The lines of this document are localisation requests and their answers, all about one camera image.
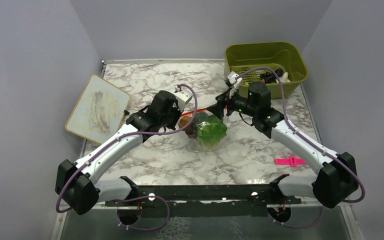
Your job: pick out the small whiteboard wooden frame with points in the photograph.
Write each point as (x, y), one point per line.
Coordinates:
(98, 113)

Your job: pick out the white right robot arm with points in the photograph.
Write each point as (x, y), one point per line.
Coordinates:
(335, 176)

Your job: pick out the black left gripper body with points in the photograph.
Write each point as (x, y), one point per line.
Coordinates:
(171, 120)

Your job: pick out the pink plastic clip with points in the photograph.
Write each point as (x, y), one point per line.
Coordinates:
(292, 161)

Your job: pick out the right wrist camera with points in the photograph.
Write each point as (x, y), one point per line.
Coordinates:
(233, 81)

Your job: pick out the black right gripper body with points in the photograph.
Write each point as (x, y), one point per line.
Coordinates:
(240, 104)

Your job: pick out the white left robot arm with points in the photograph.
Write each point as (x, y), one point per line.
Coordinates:
(78, 183)

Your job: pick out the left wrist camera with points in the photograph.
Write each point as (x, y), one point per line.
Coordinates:
(183, 96)

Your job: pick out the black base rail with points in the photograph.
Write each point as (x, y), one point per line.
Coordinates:
(223, 200)

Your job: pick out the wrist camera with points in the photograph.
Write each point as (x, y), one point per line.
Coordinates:
(233, 81)
(183, 96)

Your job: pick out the clear zip bag orange zipper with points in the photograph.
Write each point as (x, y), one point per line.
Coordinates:
(201, 116)

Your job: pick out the dark blue toy grapes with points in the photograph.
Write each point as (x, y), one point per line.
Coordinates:
(269, 78)

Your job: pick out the green plastic bin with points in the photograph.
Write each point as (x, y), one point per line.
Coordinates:
(282, 57)

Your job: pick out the orange toy fruit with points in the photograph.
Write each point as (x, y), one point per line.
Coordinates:
(184, 121)

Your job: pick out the green toy lettuce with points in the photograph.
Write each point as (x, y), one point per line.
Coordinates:
(209, 134)

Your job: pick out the white toy garlic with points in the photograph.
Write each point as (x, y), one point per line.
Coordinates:
(284, 78)

